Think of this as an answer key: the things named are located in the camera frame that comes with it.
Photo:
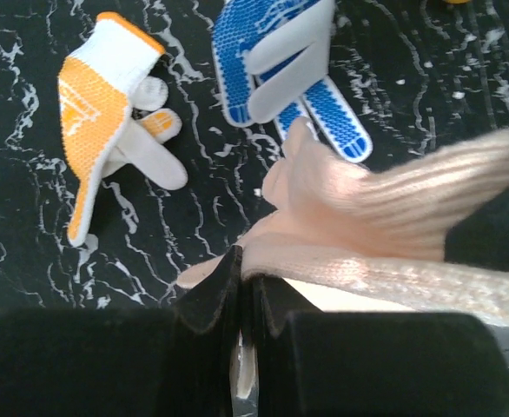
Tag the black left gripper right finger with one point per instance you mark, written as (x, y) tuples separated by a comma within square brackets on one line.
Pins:
[(313, 363)]

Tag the orange dotted white glove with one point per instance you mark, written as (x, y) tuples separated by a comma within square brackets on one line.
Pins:
[(112, 113)]

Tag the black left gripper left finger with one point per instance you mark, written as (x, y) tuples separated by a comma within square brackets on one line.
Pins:
[(172, 361)]

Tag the cream glove red cuff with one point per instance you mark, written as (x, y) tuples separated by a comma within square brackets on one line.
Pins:
[(380, 237)]

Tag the blue dotted glove peace sign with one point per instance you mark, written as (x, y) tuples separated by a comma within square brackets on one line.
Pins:
[(271, 61)]

